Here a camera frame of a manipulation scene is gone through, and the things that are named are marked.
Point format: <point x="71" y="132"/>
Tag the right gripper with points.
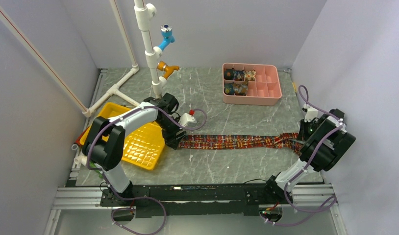
<point x="302" y="135"/>

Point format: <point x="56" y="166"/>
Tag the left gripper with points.
<point x="172" y="140"/>

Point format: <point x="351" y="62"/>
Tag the multicolour patterned necktie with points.
<point x="229" y="142"/>

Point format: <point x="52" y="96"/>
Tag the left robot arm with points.
<point x="104" y="144"/>

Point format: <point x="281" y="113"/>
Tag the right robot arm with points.
<point x="326" y="141"/>

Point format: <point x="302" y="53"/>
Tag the orange plastic faucet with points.
<point x="167" y="69"/>

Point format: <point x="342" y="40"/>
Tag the blue dotted rolled tie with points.
<point x="229" y="89"/>

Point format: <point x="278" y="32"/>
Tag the pink divided organizer box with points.
<point x="265" y="90"/>

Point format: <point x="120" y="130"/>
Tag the brown patterned rolled tie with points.
<point x="240" y="88"/>

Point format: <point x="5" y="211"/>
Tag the gold floral rolled tie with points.
<point x="250" y="75"/>

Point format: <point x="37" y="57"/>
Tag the dark rolled tie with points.
<point x="229" y="74"/>

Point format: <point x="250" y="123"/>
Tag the green plastic faucet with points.
<point x="97" y="170"/>

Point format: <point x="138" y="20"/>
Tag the white pipe with red stripe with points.
<point x="39" y="58"/>

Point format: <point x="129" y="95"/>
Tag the blue plastic faucet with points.
<point x="167" y="34"/>

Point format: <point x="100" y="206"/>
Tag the white PVC pipe stand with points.
<point x="144" y="13"/>

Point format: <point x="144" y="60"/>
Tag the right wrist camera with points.
<point x="310" y="113"/>

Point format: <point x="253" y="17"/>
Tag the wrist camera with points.
<point x="187" y="120"/>
<point x="310" y="113"/>

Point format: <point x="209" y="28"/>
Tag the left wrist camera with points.
<point x="187" y="120"/>

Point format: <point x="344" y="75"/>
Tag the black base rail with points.
<point x="155" y="200"/>

